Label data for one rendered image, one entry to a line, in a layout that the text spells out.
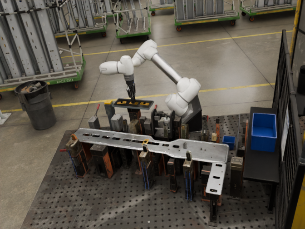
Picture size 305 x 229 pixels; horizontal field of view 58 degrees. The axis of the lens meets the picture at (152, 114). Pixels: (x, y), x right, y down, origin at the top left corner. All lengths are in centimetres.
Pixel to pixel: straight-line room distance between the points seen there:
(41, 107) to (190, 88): 269
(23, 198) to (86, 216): 160
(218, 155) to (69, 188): 129
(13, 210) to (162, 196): 198
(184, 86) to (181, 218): 124
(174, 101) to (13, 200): 227
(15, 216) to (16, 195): 33
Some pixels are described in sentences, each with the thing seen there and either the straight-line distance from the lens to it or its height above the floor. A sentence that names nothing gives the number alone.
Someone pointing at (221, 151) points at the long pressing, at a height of 100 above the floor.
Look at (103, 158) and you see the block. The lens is 231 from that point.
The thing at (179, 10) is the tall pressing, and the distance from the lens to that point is 880.
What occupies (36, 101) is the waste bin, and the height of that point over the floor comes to 55.
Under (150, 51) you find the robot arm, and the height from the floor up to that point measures 147.
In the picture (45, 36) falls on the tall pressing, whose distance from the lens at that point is 606.
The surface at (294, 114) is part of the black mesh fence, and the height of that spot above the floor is 155.
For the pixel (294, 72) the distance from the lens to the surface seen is 490.
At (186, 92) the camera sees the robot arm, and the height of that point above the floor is 113.
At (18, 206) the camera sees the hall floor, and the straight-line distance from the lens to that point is 369.
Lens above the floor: 239
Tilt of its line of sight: 32 degrees down
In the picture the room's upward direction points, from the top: 8 degrees counter-clockwise
